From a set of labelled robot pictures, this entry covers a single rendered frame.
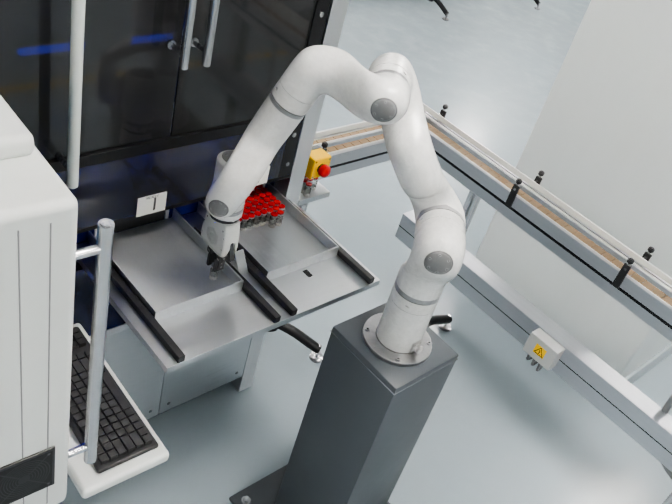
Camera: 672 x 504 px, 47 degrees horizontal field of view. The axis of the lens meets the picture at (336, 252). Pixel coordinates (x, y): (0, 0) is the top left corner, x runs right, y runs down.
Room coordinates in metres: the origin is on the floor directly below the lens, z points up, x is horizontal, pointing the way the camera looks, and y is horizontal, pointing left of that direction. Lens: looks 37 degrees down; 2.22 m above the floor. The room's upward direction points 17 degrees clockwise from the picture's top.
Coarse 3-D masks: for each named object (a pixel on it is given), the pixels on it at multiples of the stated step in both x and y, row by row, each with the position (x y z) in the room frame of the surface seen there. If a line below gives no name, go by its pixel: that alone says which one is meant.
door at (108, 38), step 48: (0, 0) 1.29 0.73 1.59; (48, 0) 1.36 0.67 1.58; (96, 0) 1.43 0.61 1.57; (144, 0) 1.52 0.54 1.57; (0, 48) 1.28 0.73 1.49; (48, 48) 1.36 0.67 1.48; (96, 48) 1.44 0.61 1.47; (144, 48) 1.53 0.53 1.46; (48, 96) 1.36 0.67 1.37; (96, 96) 1.44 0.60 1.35; (144, 96) 1.54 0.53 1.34; (48, 144) 1.36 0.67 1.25; (96, 144) 1.45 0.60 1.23
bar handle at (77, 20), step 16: (80, 0) 1.32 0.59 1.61; (80, 16) 1.32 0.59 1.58; (80, 32) 1.32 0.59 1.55; (80, 48) 1.33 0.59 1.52; (80, 64) 1.33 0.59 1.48; (80, 80) 1.33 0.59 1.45; (80, 96) 1.33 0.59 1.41; (80, 112) 1.33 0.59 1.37; (80, 128) 1.34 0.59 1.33; (64, 160) 1.35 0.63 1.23
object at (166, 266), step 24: (120, 240) 1.55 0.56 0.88; (144, 240) 1.58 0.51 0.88; (168, 240) 1.61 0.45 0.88; (192, 240) 1.64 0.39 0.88; (120, 264) 1.46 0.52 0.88; (144, 264) 1.49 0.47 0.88; (168, 264) 1.52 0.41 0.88; (192, 264) 1.54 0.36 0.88; (144, 288) 1.40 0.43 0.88; (168, 288) 1.43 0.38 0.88; (192, 288) 1.45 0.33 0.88; (216, 288) 1.48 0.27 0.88; (240, 288) 1.50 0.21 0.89; (168, 312) 1.33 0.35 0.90
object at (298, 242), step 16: (272, 192) 1.96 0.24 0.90; (288, 208) 1.91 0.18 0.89; (288, 224) 1.85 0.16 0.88; (304, 224) 1.86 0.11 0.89; (240, 240) 1.70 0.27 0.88; (256, 240) 1.73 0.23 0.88; (272, 240) 1.75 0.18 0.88; (288, 240) 1.77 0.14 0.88; (304, 240) 1.79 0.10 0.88; (320, 240) 1.81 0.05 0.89; (256, 256) 1.66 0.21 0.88; (272, 256) 1.68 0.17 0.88; (288, 256) 1.70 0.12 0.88; (304, 256) 1.72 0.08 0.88; (320, 256) 1.72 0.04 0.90; (272, 272) 1.58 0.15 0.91; (288, 272) 1.63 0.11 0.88
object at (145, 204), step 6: (162, 192) 1.59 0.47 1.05; (138, 198) 1.53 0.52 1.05; (144, 198) 1.55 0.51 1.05; (150, 198) 1.56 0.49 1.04; (156, 198) 1.57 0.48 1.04; (162, 198) 1.59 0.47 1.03; (138, 204) 1.53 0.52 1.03; (144, 204) 1.55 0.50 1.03; (150, 204) 1.56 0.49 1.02; (156, 204) 1.58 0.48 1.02; (162, 204) 1.59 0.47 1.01; (138, 210) 1.54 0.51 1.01; (144, 210) 1.55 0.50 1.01; (150, 210) 1.56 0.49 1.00; (156, 210) 1.58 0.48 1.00; (138, 216) 1.54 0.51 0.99
